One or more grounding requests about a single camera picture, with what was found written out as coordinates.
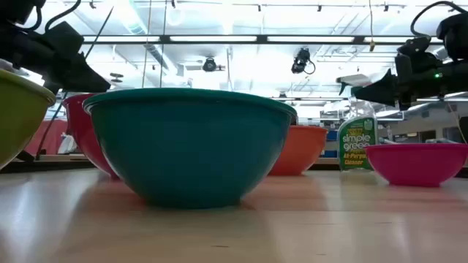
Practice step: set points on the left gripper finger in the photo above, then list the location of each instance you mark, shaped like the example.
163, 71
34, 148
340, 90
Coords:
80, 78

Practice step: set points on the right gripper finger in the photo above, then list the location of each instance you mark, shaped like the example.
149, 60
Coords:
380, 92

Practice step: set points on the stack of coloured bowls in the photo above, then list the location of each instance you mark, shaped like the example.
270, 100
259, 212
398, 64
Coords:
82, 131

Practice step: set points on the yellow-green plastic bowl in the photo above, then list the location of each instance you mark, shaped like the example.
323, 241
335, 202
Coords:
18, 117

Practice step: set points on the orange plastic bowl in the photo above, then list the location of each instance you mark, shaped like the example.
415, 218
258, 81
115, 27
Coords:
303, 149

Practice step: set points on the teal plastic bowl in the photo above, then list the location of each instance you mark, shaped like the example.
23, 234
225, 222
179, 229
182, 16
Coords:
190, 146

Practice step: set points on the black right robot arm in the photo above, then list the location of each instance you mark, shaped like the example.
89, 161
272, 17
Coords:
455, 36

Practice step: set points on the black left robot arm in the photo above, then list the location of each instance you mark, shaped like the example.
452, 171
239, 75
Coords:
14, 11

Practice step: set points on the clear cleaner spray bottle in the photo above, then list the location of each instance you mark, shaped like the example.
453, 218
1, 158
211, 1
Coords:
356, 146

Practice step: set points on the red cloth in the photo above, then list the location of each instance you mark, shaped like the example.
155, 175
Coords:
47, 137

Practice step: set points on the pink plastic bowl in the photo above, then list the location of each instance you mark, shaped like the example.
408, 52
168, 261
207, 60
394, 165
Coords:
417, 164

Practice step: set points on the black round ceiling fixture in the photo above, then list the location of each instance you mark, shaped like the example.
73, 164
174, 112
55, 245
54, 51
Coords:
209, 65

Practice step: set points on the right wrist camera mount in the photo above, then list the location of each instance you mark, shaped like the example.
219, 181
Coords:
415, 45

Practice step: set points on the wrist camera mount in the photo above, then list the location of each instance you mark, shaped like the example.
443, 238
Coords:
415, 45
64, 40

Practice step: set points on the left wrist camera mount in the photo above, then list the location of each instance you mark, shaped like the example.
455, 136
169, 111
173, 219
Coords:
64, 40

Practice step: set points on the black overhead camera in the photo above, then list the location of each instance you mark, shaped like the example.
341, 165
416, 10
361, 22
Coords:
301, 60

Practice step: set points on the black overhead frame bar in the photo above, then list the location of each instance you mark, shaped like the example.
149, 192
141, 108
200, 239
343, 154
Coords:
219, 42

